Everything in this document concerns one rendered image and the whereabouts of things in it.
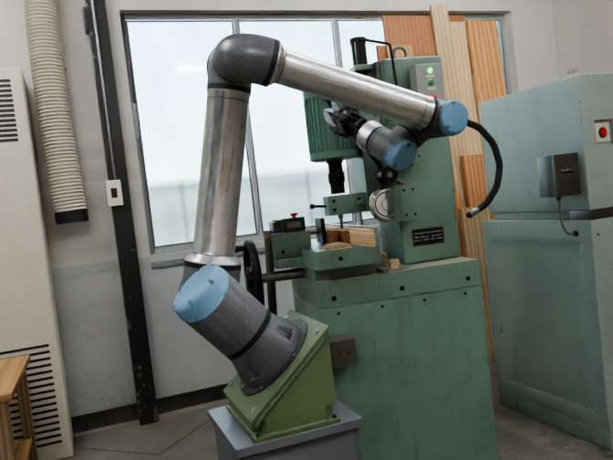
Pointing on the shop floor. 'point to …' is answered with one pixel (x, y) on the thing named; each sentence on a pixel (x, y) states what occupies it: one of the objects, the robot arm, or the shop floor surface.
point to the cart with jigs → (15, 382)
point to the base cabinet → (417, 375)
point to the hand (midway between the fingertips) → (327, 113)
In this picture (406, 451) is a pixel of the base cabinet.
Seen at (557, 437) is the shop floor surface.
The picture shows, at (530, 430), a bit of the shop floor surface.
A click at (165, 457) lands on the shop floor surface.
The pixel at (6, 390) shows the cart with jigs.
